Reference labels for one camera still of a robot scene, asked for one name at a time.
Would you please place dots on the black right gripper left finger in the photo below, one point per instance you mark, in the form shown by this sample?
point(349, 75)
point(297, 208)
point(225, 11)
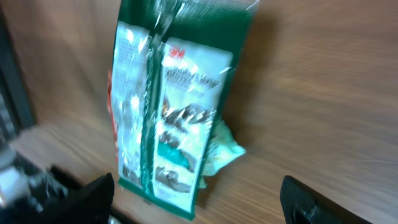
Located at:
point(89, 204)

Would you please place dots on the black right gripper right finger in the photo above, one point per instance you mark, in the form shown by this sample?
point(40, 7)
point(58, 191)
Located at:
point(303, 205)

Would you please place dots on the teal tissue packet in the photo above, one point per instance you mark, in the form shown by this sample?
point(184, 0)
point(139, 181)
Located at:
point(223, 150)

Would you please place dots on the green sponge package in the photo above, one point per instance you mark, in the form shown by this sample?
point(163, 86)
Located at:
point(173, 64)

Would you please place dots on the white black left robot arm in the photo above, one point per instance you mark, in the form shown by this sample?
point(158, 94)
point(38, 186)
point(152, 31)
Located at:
point(25, 185)

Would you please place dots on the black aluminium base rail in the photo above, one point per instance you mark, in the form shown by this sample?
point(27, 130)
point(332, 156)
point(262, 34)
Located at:
point(16, 108)

